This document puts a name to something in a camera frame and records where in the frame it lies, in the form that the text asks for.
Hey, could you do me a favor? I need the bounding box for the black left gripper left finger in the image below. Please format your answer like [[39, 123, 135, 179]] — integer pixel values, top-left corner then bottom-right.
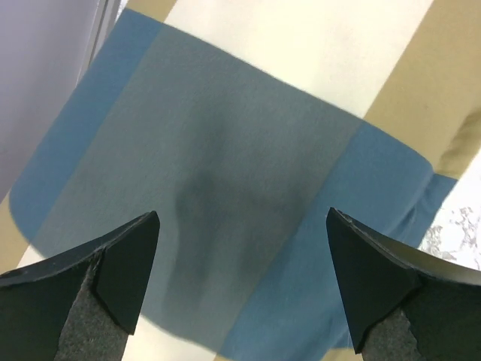
[[1, 211, 159, 361]]

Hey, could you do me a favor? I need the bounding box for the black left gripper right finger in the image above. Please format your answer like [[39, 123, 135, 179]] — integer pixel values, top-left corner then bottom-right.
[[326, 208, 480, 361]]

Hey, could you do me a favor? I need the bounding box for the blue beige checkered pillowcase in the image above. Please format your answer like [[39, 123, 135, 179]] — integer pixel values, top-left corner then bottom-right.
[[1, 1, 480, 360]]

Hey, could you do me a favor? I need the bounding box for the aluminium left frame post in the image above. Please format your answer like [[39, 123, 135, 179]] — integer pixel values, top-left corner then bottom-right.
[[77, 0, 126, 83]]

